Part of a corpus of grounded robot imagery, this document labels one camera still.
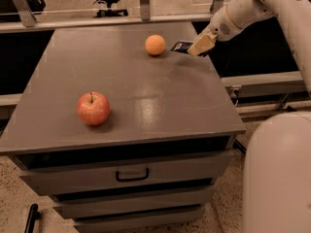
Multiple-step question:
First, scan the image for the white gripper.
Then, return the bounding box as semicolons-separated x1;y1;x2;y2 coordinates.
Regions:
188;6;242;56

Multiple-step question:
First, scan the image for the dark blue rxbar wrapper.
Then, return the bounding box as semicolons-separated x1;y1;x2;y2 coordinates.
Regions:
170;41;192;53

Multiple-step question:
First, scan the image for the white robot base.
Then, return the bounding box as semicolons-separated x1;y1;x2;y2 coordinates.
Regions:
242;112;311;233

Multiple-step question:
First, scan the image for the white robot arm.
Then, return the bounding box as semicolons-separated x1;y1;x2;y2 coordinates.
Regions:
188;0;311;92

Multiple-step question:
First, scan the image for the red apple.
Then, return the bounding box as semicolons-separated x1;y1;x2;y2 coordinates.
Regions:
77;91;111;126

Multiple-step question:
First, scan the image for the orange fruit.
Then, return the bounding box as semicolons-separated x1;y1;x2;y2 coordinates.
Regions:
145;35;165;55

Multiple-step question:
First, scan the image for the grey drawer cabinet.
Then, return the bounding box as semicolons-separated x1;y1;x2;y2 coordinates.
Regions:
0;22;244;233

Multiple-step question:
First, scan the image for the black object on floor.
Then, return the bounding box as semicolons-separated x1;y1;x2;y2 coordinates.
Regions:
24;204;41;233

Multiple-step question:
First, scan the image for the black drawer handle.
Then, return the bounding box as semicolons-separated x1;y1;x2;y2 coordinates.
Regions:
116;168;150;183

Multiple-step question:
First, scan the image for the metal railing frame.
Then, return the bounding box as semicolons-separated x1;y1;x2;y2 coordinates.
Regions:
0;0;225;33

